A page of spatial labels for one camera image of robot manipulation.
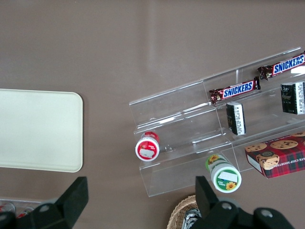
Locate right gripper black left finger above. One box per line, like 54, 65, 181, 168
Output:
30, 176, 90, 229

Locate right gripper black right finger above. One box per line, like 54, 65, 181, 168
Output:
190, 176, 240, 229

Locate light oval wicker basket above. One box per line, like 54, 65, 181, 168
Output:
166, 195, 203, 229

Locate beige plastic tray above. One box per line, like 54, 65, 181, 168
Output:
0, 88, 84, 173

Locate stacked aluminium foil trays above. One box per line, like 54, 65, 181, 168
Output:
183, 207, 203, 229

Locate green cap small bottle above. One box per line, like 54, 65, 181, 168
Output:
205, 154, 242, 194

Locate clear acrylic bottle rack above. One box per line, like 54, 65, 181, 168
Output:
0, 198, 42, 219

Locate red cola bottle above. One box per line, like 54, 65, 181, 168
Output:
15, 207, 34, 218

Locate red tartan cookie box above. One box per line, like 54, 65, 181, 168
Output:
244, 131, 305, 179

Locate red cap small bottle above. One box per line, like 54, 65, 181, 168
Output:
134, 130, 161, 162

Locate small black box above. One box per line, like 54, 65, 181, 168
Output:
280, 81, 305, 116
225, 102, 247, 136

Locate clear acrylic step stand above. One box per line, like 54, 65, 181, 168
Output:
128, 68, 239, 198
202, 46, 305, 173

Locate Snickers chocolate bar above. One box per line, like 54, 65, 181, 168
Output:
209, 76, 262, 105
257, 51, 305, 81

